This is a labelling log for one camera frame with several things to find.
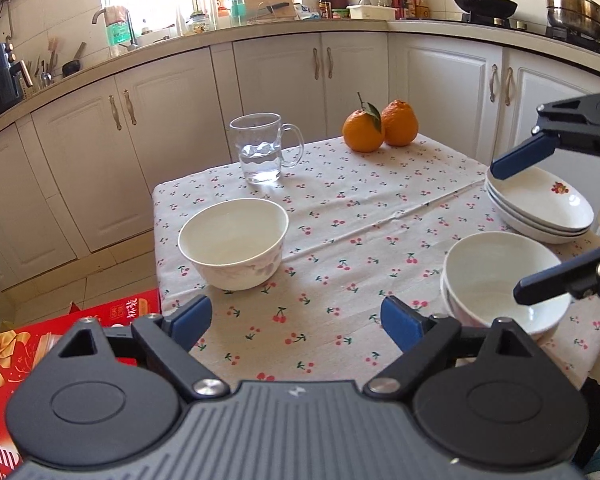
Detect white plastic tub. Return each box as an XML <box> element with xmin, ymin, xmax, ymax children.
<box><xmin>347</xmin><ymin>4</ymin><xmax>397</xmax><ymax>20</ymax></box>

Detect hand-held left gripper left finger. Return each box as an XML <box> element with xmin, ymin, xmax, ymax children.
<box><xmin>55</xmin><ymin>294</ymin><xmax>231</xmax><ymax>404</ymax></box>

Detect bumpy orange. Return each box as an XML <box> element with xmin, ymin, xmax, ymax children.
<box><xmin>381</xmin><ymin>100</ymin><xmax>420</xmax><ymax>148</ymax></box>

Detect glass mug with water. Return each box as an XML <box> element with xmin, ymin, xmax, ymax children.
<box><xmin>229</xmin><ymin>112</ymin><xmax>306</xmax><ymax>185</ymax></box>

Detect white floral bowl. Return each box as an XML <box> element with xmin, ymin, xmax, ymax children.
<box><xmin>440</xmin><ymin>267</ymin><xmax>481</xmax><ymax>329</ymax></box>
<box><xmin>442</xmin><ymin>232</ymin><xmax>574</xmax><ymax>336</ymax></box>
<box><xmin>177</xmin><ymin>198</ymin><xmax>290</xmax><ymax>291</ymax></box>

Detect gas stove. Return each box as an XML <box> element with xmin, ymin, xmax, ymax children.
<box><xmin>460</xmin><ymin>12</ymin><xmax>600</xmax><ymax>57</ymax></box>

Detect kitchen faucet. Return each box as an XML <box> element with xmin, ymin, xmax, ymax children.
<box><xmin>92</xmin><ymin>6</ymin><xmax>141</xmax><ymax>52</ymax></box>

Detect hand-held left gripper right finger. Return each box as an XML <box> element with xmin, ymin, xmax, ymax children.
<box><xmin>364</xmin><ymin>295</ymin><xmax>539</xmax><ymax>397</ymax></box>

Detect small black pan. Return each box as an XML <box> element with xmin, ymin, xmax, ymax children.
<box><xmin>62</xmin><ymin>42</ymin><xmax>87</xmax><ymax>78</ymax></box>

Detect red gift box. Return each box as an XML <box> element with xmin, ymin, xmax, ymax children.
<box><xmin>0</xmin><ymin>287</ymin><xmax>162</xmax><ymax>480</ymax></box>

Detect white kitchen cabinets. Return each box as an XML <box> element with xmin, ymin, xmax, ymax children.
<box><xmin>0</xmin><ymin>30</ymin><xmax>600</xmax><ymax>292</ymax></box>

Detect white fruit print plate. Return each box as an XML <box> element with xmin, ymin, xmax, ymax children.
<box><xmin>487</xmin><ymin>192</ymin><xmax>589</xmax><ymax>245</ymax></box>
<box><xmin>486</xmin><ymin>182</ymin><xmax>592</xmax><ymax>239</ymax></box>

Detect stack of white floral plates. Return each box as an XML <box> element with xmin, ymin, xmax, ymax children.
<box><xmin>485</xmin><ymin>165</ymin><xmax>595</xmax><ymax>234</ymax></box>

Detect utensil holder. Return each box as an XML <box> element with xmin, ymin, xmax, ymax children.
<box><xmin>24</xmin><ymin>52</ymin><xmax>57</xmax><ymax>92</ymax></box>

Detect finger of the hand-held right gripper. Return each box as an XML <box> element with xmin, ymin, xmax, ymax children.
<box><xmin>490</xmin><ymin>91</ymin><xmax>600</xmax><ymax>182</ymax></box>
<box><xmin>512</xmin><ymin>244</ymin><xmax>600</xmax><ymax>307</ymax></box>

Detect cherry print tablecloth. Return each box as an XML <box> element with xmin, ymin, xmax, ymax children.
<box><xmin>151</xmin><ymin>132</ymin><xmax>600</xmax><ymax>397</ymax></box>

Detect orange with leaf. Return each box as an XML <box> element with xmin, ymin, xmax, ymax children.
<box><xmin>342</xmin><ymin>92</ymin><xmax>386</xmax><ymax>153</ymax></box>

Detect stainless steel stock pot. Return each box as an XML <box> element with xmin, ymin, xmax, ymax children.
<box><xmin>537</xmin><ymin>0</ymin><xmax>600</xmax><ymax>42</ymax></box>

